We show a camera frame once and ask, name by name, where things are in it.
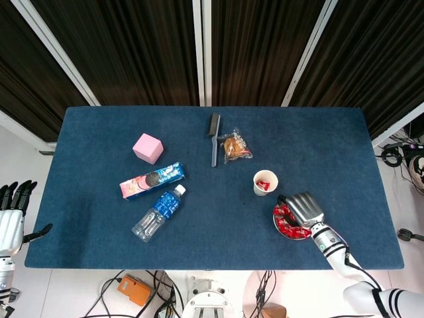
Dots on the brown wooden object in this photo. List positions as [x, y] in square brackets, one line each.
[275, 313]

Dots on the small grey bracket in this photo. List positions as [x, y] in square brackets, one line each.
[46, 152]

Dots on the clear bottle blue label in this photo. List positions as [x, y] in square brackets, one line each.
[155, 217]

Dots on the dark brown curtain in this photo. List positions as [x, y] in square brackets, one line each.
[258, 49]
[371, 59]
[26, 83]
[132, 49]

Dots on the grey brush black bristles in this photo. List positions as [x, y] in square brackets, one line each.
[214, 152]

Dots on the black caster foot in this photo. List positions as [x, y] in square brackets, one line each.
[404, 234]

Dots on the pink foam cube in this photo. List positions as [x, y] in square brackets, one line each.
[147, 149]

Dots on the white frame post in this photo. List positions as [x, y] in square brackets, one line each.
[397, 127]
[308, 49]
[55, 49]
[202, 49]

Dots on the orange box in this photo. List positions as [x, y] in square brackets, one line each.
[134, 291]

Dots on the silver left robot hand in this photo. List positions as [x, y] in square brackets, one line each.
[11, 228]

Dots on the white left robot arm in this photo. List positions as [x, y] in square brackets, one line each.
[6, 275]

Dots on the metal bowl of candies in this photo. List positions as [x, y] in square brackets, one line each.
[274, 222]

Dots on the white silver robot base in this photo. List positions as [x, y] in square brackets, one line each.
[208, 299]

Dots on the white black round object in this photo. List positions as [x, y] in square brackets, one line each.
[418, 169]

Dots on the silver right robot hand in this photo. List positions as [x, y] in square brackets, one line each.
[304, 208]

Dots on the blue table cloth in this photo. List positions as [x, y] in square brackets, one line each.
[215, 215]

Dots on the blue pink cookie box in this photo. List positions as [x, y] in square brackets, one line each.
[139, 187]

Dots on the black electronics box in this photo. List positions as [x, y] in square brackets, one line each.
[415, 147]

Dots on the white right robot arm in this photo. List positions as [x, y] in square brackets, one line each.
[331, 243]

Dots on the white paper cup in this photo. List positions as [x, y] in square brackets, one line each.
[261, 192]

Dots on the red candy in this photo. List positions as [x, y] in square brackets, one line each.
[286, 208]
[278, 211]
[263, 185]
[281, 229]
[294, 234]
[305, 233]

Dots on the pastry in clear wrapper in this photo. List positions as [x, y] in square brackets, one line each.
[233, 147]

